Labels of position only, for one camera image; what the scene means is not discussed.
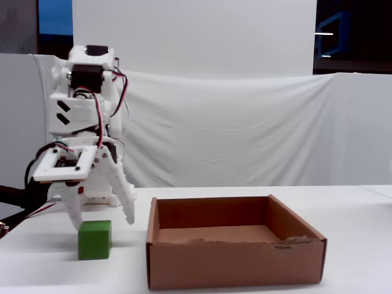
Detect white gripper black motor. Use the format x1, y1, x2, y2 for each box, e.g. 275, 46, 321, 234
48, 135, 136, 232

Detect green wooden cube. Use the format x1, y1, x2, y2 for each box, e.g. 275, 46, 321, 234
78, 220, 113, 260

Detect brown cardboard box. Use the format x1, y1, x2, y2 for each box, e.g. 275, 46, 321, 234
146, 194, 328, 291

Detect black clamp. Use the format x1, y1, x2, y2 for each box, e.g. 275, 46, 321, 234
0, 184, 50, 215

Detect grey partition panel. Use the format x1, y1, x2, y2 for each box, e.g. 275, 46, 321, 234
0, 53, 51, 197

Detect white draped cloth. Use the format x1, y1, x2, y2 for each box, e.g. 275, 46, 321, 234
30, 54, 392, 188

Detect blue window pane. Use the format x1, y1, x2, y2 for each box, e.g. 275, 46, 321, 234
38, 0, 74, 61

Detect white backdrop panel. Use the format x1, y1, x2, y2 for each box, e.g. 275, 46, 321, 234
72, 0, 318, 81

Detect white wrist camera mount plate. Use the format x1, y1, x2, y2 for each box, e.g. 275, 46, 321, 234
32, 145, 99, 184

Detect red white black table cable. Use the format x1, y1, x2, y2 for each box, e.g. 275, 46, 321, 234
25, 202, 66, 219

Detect thick black camera cable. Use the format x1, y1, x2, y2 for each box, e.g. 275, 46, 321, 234
24, 157, 42, 190

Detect red black arm servo wires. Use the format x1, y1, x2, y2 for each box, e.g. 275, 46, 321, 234
73, 58, 131, 148

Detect blue wall shelf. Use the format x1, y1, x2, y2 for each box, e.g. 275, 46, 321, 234
314, 11, 352, 58

